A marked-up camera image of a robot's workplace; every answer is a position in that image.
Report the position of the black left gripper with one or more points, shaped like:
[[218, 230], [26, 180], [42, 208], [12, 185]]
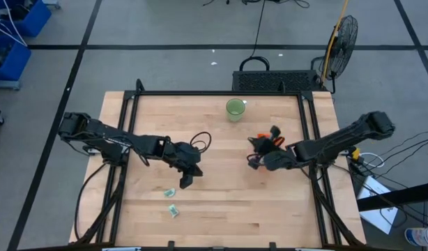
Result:
[[186, 157]]

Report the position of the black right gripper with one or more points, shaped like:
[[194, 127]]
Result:
[[269, 148]]

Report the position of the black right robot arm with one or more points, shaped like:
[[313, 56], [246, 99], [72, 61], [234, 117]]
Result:
[[339, 139]]

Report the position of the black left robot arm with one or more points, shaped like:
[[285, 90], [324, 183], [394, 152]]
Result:
[[113, 137]]

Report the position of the orange plastic basket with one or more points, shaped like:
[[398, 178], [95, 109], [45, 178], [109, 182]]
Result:
[[279, 141]]

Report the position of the green white sweetener packet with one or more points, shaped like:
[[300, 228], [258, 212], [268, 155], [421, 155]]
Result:
[[173, 210], [169, 192]]

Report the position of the green cup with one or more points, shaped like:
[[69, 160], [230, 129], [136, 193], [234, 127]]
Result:
[[235, 111]]

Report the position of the black perforated equipment case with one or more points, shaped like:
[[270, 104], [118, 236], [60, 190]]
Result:
[[269, 81]]

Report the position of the yellow connector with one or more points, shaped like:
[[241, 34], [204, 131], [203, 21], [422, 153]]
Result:
[[355, 154]]

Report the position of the black floor fan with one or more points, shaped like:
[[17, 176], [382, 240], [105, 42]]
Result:
[[341, 45]]

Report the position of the white paper box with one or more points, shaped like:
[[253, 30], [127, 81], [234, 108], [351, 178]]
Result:
[[376, 205]]

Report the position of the black beam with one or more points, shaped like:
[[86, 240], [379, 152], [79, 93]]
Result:
[[395, 198]]

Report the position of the white and blue object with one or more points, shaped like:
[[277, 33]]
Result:
[[418, 237]]

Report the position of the blue storage bin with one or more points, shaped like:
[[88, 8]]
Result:
[[15, 62], [32, 17]]

